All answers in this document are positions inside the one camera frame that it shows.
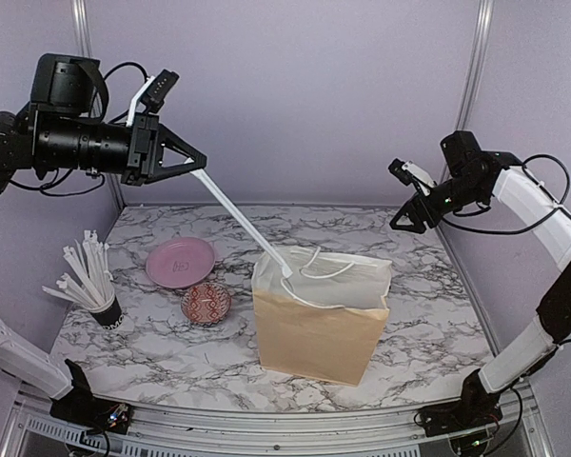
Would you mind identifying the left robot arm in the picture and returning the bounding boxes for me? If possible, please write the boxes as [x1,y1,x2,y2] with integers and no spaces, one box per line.
[0,53,207,194]

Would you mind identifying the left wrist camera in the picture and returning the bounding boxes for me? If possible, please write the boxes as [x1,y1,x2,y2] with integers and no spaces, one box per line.
[126,69,180,128]

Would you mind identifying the right aluminium frame post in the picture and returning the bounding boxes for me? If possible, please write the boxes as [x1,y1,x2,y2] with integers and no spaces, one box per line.
[440,0,499,182]

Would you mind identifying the black cup with straws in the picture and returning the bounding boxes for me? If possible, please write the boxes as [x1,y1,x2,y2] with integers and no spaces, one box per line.
[42,230,124,330]

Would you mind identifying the left aluminium frame post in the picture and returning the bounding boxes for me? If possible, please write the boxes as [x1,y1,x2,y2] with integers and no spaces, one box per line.
[70,0,125,211]

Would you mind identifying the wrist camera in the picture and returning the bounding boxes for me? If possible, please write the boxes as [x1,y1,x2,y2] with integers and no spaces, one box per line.
[126,69,180,128]
[387,158,437,196]

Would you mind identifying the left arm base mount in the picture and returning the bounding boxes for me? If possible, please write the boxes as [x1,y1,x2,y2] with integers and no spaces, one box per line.
[49,397,133,434]

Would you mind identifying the brown paper bag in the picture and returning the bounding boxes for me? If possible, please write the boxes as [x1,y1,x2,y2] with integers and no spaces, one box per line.
[251,247,392,386]

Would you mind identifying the pink plate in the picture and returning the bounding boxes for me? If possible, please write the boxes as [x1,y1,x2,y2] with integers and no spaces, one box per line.
[146,237,217,289]

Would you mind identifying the red patterned bowl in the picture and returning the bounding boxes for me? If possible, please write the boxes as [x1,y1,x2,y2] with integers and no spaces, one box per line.
[181,282,232,327]

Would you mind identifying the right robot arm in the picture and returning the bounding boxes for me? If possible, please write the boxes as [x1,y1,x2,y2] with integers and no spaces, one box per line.
[388,130,571,427]

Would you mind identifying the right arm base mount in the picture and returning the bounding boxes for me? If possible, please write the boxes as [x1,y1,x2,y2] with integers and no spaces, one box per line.
[413,401,503,437]

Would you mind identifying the aluminium frame post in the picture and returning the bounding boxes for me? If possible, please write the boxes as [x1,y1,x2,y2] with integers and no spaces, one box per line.
[70,0,125,211]
[440,0,499,182]

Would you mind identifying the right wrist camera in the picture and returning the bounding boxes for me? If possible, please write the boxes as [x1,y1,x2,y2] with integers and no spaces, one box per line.
[387,158,437,196]

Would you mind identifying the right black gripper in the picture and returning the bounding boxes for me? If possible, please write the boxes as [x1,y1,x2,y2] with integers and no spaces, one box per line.
[390,172,487,233]

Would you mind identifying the white paper straw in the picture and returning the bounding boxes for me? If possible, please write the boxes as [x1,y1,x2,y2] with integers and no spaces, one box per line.
[191,169,293,279]

